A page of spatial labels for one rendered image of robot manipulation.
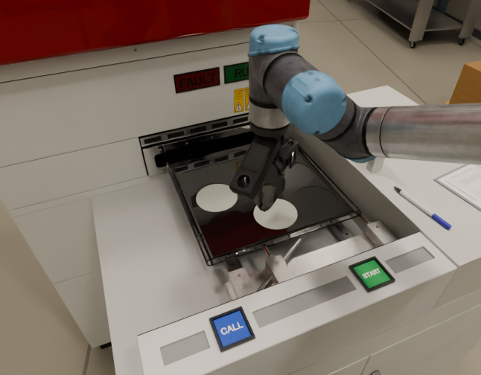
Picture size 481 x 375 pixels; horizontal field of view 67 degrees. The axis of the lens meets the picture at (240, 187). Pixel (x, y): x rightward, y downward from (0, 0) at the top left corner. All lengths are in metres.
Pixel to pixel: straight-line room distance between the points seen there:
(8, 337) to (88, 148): 1.16
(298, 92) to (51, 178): 0.73
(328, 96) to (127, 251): 0.62
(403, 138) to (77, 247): 0.97
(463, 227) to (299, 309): 0.38
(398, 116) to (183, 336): 0.45
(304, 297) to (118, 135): 0.61
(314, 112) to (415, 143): 0.14
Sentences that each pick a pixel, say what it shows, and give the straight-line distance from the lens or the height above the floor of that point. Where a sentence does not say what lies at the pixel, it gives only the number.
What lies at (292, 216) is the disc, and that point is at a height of 0.90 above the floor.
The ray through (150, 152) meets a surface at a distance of 1.01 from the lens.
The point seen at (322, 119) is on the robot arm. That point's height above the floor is 1.25.
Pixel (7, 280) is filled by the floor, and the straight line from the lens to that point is 2.16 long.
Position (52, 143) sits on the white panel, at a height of 1.01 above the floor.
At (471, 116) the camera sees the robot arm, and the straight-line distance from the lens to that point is 0.51.
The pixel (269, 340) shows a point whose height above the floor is 0.96.
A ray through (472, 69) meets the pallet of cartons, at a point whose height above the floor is 0.44.
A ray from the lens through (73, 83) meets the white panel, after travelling 0.92.
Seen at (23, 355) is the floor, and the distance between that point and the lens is 1.88.
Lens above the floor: 1.50
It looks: 41 degrees down
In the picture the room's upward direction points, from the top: 1 degrees counter-clockwise
